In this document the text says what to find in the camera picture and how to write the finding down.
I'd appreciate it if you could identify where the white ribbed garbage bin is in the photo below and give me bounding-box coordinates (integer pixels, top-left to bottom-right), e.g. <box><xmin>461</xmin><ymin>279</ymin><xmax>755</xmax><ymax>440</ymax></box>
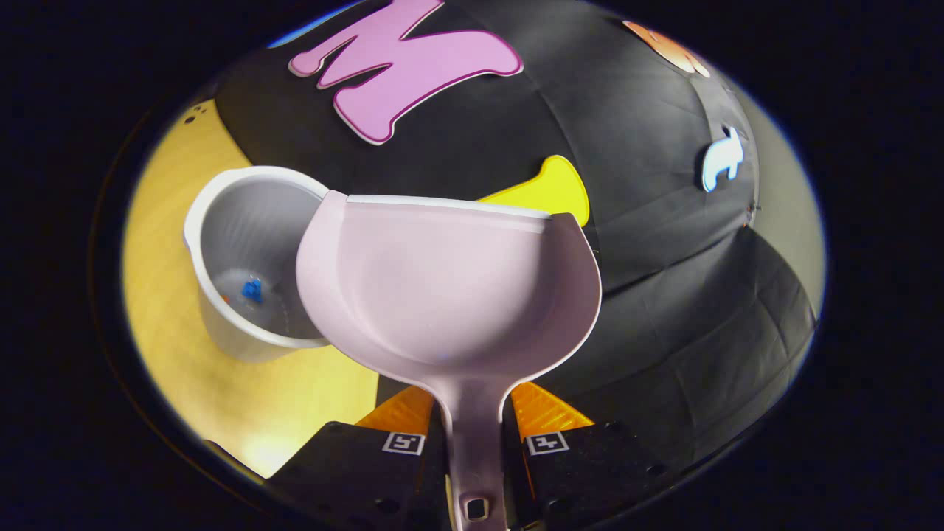
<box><xmin>183</xmin><ymin>166</ymin><xmax>333</xmax><ymax>364</ymax></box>

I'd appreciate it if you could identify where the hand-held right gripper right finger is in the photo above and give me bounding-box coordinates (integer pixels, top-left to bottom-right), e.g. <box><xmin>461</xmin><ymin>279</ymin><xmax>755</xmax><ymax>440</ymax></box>
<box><xmin>505</xmin><ymin>381</ymin><xmax>668</xmax><ymax>531</ymax></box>

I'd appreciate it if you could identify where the yellow wooden desktop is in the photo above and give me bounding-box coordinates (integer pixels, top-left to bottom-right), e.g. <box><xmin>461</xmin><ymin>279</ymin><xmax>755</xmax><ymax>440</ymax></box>
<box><xmin>122</xmin><ymin>100</ymin><xmax>381</xmax><ymax>479</ymax></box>

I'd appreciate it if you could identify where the black backdrop cloth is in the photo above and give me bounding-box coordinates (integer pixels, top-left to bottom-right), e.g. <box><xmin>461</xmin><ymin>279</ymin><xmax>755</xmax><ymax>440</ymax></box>
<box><xmin>214</xmin><ymin>0</ymin><xmax>819</xmax><ymax>473</ymax></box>

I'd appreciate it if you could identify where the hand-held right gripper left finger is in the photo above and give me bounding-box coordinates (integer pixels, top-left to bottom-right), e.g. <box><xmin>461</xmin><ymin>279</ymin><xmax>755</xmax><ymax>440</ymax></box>
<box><xmin>265</xmin><ymin>385</ymin><xmax>451</xmax><ymax>531</ymax></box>

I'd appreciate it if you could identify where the pink dustpan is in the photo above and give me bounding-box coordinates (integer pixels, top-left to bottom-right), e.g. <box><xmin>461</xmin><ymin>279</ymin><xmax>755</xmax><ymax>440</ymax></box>
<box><xmin>295</xmin><ymin>190</ymin><xmax>603</xmax><ymax>531</ymax></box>

